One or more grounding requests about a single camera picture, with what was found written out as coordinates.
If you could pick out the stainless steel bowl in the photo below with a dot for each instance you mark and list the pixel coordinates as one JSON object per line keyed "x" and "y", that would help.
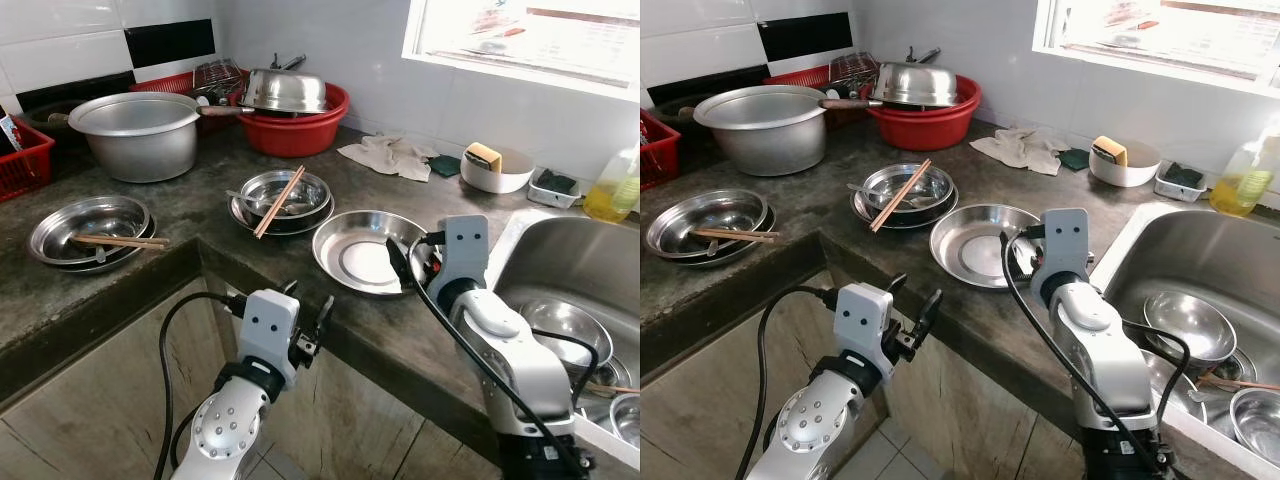
{"x": 85, "y": 220}
{"x": 300, "y": 190}
{"x": 612, "y": 372}
{"x": 626, "y": 420}
{"x": 570, "y": 330}
{"x": 1190, "y": 325}
{"x": 1258, "y": 422}
{"x": 925, "y": 195}
{"x": 705, "y": 212}

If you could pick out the brown wooden chopstick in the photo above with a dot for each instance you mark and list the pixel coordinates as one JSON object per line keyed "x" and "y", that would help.
{"x": 283, "y": 203}
{"x": 608, "y": 386}
{"x": 740, "y": 239}
{"x": 277, "y": 202}
{"x": 904, "y": 198}
{"x": 1235, "y": 380}
{"x": 120, "y": 238}
{"x": 898, "y": 197}
{"x": 618, "y": 391}
{"x": 1245, "y": 386}
{"x": 735, "y": 233}
{"x": 125, "y": 244}

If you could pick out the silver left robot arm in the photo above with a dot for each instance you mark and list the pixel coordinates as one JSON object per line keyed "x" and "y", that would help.
{"x": 225, "y": 430}
{"x": 810, "y": 425}

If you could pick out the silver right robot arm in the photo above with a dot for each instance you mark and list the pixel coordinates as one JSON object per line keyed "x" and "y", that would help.
{"x": 1105, "y": 350}
{"x": 510, "y": 360}

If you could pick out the shallow stainless steel dish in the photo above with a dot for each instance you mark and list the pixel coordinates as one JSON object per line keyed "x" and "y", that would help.
{"x": 770, "y": 240}
{"x": 940, "y": 217}
{"x": 150, "y": 250}
{"x": 975, "y": 245}
{"x": 315, "y": 222}
{"x": 365, "y": 250}

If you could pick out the stainless steel spoon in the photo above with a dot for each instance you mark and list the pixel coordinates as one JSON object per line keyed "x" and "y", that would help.
{"x": 100, "y": 256}
{"x": 713, "y": 247}
{"x": 245, "y": 198}
{"x": 866, "y": 191}

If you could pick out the green scouring pad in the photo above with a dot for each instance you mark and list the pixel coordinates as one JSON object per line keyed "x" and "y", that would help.
{"x": 445, "y": 166}
{"x": 1076, "y": 159}

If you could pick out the white plastic bowl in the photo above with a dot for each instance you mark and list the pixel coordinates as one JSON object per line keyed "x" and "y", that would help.
{"x": 500, "y": 178}
{"x": 1128, "y": 172}

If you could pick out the beige dish cloth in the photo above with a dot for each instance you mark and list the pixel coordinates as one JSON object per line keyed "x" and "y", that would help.
{"x": 390, "y": 155}
{"x": 1022, "y": 148}

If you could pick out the yellow sponge with green scourer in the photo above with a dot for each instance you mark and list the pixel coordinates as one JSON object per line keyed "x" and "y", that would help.
{"x": 483, "y": 154}
{"x": 1110, "y": 151}

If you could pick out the small white plastic tray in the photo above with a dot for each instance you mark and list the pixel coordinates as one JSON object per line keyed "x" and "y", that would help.
{"x": 550, "y": 198}
{"x": 1178, "y": 193}

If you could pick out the stainless steel sink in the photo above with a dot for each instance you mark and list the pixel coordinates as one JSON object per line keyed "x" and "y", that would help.
{"x": 570, "y": 250}
{"x": 1200, "y": 250}

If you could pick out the dark green scourer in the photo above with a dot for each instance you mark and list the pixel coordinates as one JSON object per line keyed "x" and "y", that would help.
{"x": 1183, "y": 175}
{"x": 555, "y": 182}

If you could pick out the red plastic basin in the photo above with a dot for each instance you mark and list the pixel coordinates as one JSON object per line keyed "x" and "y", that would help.
{"x": 295, "y": 130}
{"x": 925, "y": 125}

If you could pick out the large aluminium pot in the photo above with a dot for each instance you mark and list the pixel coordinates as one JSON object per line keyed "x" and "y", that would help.
{"x": 140, "y": 140}
{"x": 770, "y": 135}

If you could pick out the yellow dish soap bottle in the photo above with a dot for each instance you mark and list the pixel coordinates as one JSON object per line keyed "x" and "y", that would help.
{"x": 1243, "y": 188}
{"x": 612, "y": 195}

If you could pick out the upturned stainless steel basin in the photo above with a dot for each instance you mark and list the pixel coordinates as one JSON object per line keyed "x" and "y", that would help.
{"x": 915, "y": 85}
{"x": 285, "y": 90}

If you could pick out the metal tap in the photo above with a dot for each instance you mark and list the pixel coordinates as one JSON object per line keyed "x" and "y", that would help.
{"x": 920, "y": 55}
{"x": 285, "y": 62}

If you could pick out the red plastic crate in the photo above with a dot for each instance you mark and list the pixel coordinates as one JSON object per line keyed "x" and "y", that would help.
{"x": 165, "y": 84}
{"x": 795, "y": 78}

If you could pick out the red plastic basket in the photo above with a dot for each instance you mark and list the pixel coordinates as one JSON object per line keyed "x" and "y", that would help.
{"x": 25, "y": 160}
{"x": 655, "y": 150}

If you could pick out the dark frying pan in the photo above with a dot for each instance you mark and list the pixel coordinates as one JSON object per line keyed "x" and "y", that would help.
{"x": 45, "y": 113}
{"x": 680, "y": 104}

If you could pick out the printed packet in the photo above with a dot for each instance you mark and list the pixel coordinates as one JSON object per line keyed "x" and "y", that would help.
{"x": 7, "y": 130}

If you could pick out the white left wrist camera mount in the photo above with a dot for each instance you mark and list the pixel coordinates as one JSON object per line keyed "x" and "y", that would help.
{"x": 268, "y": 325}
{"x": 865, "y": 320}

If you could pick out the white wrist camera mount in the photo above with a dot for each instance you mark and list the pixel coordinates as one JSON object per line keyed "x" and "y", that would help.
{"x": 865, "y": 320}
{"x": 268, "y": 325}
{"x": 1066, "y": 240}
{"x": 466, "y": 245}

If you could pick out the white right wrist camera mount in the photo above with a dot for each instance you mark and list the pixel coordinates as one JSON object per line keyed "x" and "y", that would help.
{"x": 466, "y": 245}
{"x": 1066, "y": 240}

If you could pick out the white window frame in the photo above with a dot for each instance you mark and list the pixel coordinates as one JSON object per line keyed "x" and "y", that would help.
{"x": 1150, "y": 58}
{"x": 525, "y": 65}

